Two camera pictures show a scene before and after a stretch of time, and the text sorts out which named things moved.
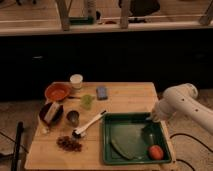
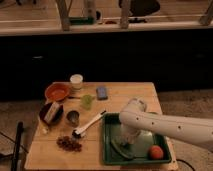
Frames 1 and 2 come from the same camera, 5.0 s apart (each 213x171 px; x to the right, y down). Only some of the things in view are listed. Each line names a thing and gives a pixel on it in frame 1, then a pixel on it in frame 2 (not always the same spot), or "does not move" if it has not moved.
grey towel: x=152 y=134 -> x=131 y=136
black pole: x=15 y=159 does not move
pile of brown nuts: x=69 y=144 does not move
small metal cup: x=73 y=117 does not move
